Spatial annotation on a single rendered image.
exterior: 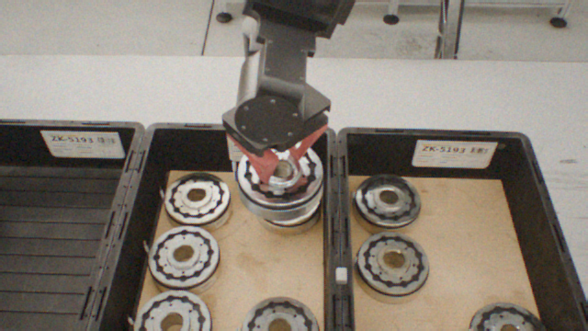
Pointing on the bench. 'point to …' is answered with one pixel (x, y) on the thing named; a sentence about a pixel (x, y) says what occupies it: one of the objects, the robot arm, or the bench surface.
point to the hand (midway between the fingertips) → (278, 165)
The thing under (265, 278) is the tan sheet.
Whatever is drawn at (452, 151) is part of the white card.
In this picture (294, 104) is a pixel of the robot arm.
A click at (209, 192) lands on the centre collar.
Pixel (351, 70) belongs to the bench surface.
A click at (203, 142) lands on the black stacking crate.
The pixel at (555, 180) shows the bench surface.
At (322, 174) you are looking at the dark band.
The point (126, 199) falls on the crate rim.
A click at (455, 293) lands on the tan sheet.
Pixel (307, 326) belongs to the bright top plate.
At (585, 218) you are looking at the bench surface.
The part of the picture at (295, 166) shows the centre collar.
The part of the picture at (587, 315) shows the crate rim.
